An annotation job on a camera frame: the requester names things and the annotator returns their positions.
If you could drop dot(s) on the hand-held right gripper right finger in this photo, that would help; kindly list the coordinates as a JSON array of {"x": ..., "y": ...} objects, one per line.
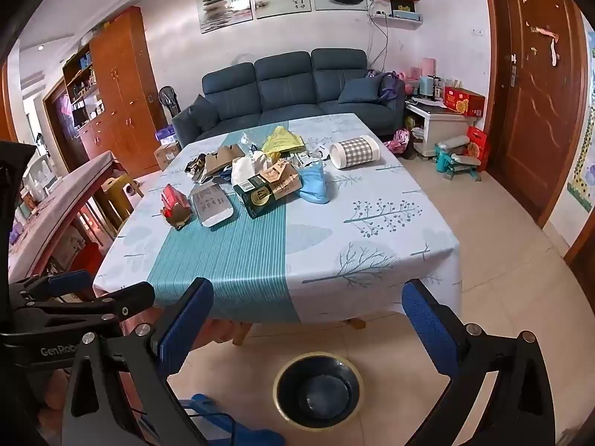
[{"x": 425, "y": 330}]

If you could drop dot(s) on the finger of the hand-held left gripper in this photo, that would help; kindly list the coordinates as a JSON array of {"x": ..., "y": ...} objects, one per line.
[
  {"x": 69, "y": 282},
  {"x": 125, "y": 301}
]

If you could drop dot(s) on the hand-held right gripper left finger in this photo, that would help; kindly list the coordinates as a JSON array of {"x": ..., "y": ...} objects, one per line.
[{"x": 186, "y": 320}]

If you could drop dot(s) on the red snack packet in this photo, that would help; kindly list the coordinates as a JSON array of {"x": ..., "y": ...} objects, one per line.
[{"x": 173, "y": 197}]

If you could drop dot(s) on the silver white packet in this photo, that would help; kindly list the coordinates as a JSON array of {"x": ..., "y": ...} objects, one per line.
[{"x": 211, "y": 206}]

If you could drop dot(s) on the black gold-rimmed trash bin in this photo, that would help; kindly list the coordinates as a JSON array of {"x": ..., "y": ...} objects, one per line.
[{"x": 316, "y": 390}]

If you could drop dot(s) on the dark green carton box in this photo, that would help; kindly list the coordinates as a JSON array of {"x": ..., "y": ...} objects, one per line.
[{"x": 255, "y": 199}]

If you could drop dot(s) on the dark foil wrapper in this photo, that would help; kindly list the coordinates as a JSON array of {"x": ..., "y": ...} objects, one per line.
[{"x": 195, "y": 166}]

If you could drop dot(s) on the white tissue bag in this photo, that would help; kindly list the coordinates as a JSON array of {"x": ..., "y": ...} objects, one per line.
[{"x": 246, "y": 167}]

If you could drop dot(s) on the paper trash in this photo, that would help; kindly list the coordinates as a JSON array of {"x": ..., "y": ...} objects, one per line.
[{"x": 223, "y": 157}]

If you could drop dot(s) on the brown printed paper packet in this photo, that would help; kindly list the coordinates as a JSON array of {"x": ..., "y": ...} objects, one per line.
[{"x": 283, "y": 181}]

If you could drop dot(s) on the blue plastic bag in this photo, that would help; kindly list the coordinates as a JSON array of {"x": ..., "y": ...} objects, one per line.
[{"x": 314, "y": 183}]

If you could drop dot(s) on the grey checked cylindrical container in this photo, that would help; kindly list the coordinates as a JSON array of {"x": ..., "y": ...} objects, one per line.
[{"x": 358, "y": 151}]

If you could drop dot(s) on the pink stone-top table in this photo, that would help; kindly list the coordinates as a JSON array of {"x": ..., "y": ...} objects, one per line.
[{"x": 60, "y": 195}]

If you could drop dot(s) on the blue plastic stool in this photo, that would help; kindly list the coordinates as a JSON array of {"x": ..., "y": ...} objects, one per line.
[{"x": 204, "y": 404}]

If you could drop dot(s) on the yellow wooden stool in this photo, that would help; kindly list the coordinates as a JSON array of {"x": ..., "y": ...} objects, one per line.
[{"x": 116, "y": 199}]

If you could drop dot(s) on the table with tree tablecloth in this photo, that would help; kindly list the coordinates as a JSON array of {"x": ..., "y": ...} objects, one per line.
[{"x": 325, "y": 241}]

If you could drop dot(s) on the wooden display shelf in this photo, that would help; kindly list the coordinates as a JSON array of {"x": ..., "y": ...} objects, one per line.
[{"x": 83, "y": 97}]

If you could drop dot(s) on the cardboard box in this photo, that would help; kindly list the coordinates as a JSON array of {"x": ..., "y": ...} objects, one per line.
[{"x": 166, "y": 155}]

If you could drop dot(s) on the brown wooden wardrobe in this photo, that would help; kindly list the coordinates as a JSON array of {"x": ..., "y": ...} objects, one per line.
[{"x": 121, "y": 93}]

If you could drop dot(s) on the teal stepper machine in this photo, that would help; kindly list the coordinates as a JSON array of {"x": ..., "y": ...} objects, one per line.
[{"x": 453, "y": 162}]

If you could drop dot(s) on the pink floral bag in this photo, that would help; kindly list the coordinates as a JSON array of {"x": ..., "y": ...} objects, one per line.
[{"x": 399, "y": 141}]

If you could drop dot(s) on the red gift bag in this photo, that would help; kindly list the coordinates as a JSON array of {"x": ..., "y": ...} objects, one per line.
[{"x": 479, "y": 146}]

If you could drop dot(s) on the black standing fan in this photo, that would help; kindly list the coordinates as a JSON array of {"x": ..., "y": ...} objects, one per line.
[{"x": 168, "y": 100}]

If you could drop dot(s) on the dark blue cushion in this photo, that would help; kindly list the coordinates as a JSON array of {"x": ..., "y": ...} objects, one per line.
[
  {"x": 202, "y": 112},
  {"x": 360, "y": 89}
]

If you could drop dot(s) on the white side table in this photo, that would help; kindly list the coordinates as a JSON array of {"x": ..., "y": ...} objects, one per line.
[{"x": 441, "y": 125}]

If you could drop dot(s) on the red gift box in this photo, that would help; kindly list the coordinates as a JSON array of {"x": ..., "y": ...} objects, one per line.
[{"x": 465, "y": 101}]

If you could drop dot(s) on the teal container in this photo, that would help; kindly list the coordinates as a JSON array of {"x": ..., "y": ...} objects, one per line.
[{"x": 425, "y": 86}]

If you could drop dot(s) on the purple bag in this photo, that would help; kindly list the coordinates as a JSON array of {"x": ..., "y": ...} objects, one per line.
[{"x": 390, "y": 84}]

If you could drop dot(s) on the dark blue sofa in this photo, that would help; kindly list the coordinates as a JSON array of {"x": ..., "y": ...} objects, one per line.
[{"x": 283, "y": 88}]

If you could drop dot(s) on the brown wooden door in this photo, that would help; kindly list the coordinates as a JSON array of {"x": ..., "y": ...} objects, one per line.
[{"x": 534, "y": 102}]

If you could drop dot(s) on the pink box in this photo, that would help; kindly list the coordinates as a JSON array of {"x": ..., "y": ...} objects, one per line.
[{"x": 428, "y": 67}]

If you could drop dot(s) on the giraffe wall poster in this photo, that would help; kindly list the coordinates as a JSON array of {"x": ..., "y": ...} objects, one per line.
[{"x": 583, "y": 172}]

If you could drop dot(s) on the grey stones wall picture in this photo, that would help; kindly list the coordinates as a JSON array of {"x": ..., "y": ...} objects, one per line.
[{"x": 225, "y": 7}]

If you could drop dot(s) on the white wall shelf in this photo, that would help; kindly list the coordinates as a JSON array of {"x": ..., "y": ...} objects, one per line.
[{"x": 395, "y": 21}]

